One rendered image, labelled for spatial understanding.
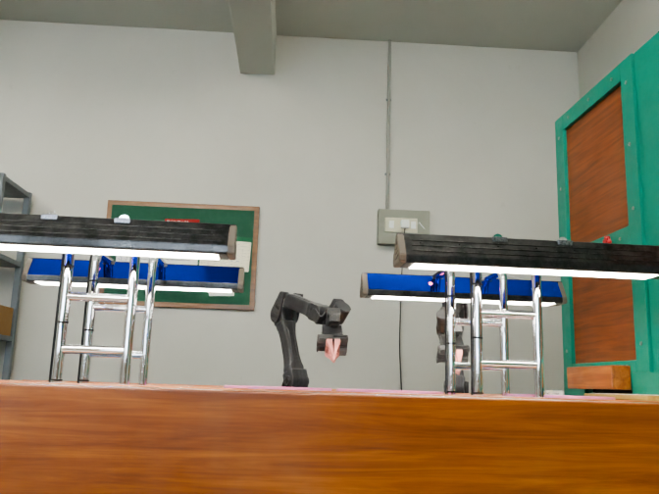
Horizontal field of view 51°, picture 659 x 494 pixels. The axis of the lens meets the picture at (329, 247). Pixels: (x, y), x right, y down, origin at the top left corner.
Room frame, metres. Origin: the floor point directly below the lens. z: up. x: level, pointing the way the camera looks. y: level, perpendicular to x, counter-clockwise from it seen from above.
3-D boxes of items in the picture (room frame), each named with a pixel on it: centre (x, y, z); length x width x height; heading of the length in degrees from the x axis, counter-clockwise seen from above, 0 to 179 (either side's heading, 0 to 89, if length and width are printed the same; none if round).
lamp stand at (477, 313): (1.59, -0.44, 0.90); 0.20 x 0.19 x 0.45; 95
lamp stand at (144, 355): (1.90, 0.56, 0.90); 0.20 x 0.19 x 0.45; 95
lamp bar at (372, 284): (2.06, -0.41, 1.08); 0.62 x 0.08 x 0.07; 95
